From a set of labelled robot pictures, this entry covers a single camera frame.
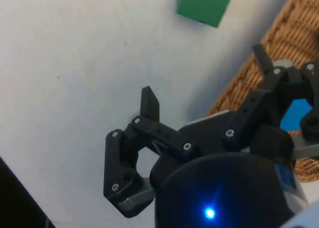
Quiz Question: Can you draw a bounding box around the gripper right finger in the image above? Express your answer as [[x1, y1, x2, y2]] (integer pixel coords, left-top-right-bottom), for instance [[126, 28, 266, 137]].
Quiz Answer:
[[223, 43, 319, 153]]

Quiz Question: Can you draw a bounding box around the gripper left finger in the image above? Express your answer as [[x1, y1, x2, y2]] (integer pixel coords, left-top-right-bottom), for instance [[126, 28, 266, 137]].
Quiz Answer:
[[103, 86, 201, 219]]

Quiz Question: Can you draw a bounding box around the wicker basket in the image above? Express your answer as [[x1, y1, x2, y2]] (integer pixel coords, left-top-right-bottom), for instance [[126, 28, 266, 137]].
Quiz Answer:
[[206, 0, 319, 183]]

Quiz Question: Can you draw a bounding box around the blue block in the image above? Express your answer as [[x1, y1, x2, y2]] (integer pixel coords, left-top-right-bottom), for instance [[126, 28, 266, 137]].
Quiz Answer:
[[280, 97, 315, 133]]

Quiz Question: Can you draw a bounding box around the green block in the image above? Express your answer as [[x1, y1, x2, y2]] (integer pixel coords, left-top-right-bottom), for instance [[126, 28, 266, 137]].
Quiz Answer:
[[175, 0, 235, 29]]

